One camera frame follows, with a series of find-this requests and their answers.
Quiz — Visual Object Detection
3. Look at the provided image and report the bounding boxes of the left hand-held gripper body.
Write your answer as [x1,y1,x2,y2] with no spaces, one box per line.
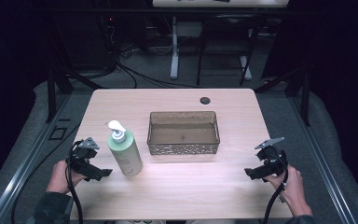
[65,136,105,182]

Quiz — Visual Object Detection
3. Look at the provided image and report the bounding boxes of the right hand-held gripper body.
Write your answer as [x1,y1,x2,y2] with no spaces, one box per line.
[252,136,289,182]

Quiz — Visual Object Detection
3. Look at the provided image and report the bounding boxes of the green pump bottle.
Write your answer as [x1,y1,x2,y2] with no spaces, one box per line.
[105,119,144,177]

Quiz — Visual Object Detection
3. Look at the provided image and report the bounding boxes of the brown translucent plastic basket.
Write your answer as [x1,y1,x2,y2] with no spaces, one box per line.
[146,110,221,156]

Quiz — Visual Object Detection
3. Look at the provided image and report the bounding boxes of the person's left hand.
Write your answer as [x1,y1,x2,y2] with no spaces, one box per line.
[45,160,88,196]

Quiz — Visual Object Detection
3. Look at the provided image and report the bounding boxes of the person's right hand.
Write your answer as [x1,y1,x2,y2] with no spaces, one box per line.
[263,164,313,217]

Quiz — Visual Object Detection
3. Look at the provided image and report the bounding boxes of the black metal stand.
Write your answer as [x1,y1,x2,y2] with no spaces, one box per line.
[255,59,312,127]
[41,18,76,123]

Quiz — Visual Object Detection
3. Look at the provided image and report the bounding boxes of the black chair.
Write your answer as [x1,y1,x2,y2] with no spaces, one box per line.
[195,13,256,87]

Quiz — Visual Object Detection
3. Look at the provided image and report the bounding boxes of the white desk leg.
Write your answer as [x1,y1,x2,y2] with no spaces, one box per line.
[170,16,180,80]

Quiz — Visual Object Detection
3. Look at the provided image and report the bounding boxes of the white desk top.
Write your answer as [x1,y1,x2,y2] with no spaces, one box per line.
[151,0,290,8]

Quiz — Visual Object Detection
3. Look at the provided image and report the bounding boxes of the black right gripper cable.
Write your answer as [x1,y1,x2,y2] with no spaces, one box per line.
[261,154,290,224]

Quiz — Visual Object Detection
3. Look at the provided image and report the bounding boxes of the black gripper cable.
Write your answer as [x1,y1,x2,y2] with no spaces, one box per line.
[261,154,290,224]
[64,140,85,224]

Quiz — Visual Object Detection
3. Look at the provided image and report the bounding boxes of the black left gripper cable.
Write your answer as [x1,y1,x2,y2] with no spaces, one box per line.
[64,140,85,224]

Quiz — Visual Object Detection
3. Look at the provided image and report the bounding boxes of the aluminium floor rail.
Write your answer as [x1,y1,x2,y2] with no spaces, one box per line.
[287,96,358,224]
[0,92,73,224]

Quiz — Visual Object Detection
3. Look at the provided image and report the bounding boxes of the bundle of black floor cables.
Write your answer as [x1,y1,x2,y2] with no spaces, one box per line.
[96,15,200,90]

